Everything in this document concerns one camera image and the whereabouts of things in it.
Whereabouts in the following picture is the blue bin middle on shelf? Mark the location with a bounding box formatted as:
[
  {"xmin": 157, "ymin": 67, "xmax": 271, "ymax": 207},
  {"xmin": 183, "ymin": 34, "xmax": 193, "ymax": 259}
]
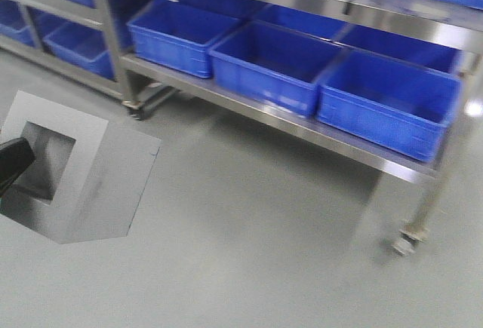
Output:
[{"xmin": 209, "ymin": 21, "xmax": 344, "ymax": 118}]

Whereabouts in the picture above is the blue bin left on shelf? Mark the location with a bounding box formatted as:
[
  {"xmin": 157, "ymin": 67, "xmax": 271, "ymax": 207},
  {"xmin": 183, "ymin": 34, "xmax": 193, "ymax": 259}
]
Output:
[{"xmin": 128, "ymin": 0, "xmax": 242, "ymax": 78}]

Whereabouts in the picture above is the blue bin right on shelf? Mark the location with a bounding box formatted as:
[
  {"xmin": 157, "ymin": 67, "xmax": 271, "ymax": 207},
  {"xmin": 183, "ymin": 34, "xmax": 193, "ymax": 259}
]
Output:
[{"xmin": 315, "ymin": 51, "xmax": 461, "ymax": 163}]

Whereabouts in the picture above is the blue bin on shelf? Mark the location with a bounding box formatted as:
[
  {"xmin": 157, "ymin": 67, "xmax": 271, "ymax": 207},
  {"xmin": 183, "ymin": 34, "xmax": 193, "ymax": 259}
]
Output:
[
  {"xmin": 315, "ymin": 51, "xmax": 461, "ymax": 163},
  {"xmin": 209, "ymin": 21, "xmax": 344, "ymax": 118},
  {"xmin": 128, "ymin": 0, "xmax": 242, "ymax": 78}
]

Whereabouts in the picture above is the steel shelving cart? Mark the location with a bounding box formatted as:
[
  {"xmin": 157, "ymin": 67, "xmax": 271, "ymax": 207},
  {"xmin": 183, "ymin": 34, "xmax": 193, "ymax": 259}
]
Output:
[{"xmin": 1, "ymin": 0, "xmax": 482, "ymax": 254}]

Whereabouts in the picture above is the gray cube base with recess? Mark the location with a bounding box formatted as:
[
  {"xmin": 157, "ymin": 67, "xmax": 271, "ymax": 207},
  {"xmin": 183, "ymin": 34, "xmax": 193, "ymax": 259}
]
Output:
[{"xmin": 1, "ymin": 91, "xmax": 162, "ymax": 244}]

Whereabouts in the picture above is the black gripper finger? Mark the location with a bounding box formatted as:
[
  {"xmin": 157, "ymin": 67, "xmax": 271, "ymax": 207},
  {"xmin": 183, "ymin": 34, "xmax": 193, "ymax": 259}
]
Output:
[{"xmin": 1, "ymin": 137, "xmax": 35, "ymax": 196}]

